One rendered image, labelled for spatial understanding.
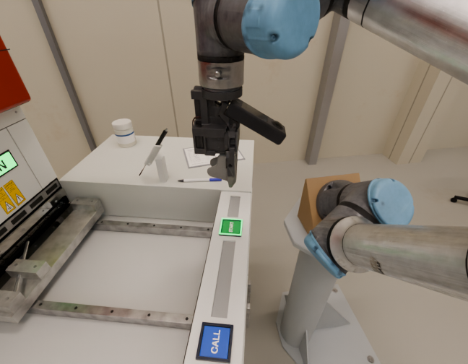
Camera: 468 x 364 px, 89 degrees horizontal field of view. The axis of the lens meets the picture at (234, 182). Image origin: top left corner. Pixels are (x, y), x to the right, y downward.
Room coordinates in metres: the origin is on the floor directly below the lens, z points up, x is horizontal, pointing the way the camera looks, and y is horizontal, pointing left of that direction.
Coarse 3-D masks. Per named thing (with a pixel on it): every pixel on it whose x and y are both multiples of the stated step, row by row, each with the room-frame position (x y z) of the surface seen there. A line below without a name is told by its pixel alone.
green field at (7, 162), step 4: (8, 152) 0.54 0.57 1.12; (0, 156) 0.51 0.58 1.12; (4, 156) 0.52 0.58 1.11; (8, 156) 0.53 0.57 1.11; (0, 160) 0.51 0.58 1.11; (4, 160) 0.52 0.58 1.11; (8, 160) 0.53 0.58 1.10; (12, 160) 0.54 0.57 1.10; (0, 164) 0.50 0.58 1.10; (4, 164) 0.51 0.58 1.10; (8, 164) 0.52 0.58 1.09; (12, 164) 0.53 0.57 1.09; (16, 164) 0.54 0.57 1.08; (0, 168) 0.50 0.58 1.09; (4, 168) 0.51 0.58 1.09; (8, 168) 0.51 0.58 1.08; (0, 172) 0.49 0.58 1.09; (4, 172) 0.50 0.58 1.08
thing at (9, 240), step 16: (64, 192) 0.62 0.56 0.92; (48, 208) 0.54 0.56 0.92; (64, 208) 0.60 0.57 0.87; (32, 224) 0.48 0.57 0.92; (48, 224) 0.52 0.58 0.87; (0, 240) 0.40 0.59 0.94; (16, 240) 0.42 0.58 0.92; (32, 240) 0.46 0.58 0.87; (16, 256) 0.40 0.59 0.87; (0, 272) 0.36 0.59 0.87; (0, 288) 0.33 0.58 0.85
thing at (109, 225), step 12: (96, 228) 0.55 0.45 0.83; (108, 228) 0.54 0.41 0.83; (120, 228) 0.54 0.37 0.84; (132, 228) 0.54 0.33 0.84; (144, 228) 0.53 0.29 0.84; (156, 228) 0.53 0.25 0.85; (168, 228) 0.53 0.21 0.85; (180, 228) 0.53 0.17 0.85; (192, 228) 0.53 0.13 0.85; (204, 228) 0.53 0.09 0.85
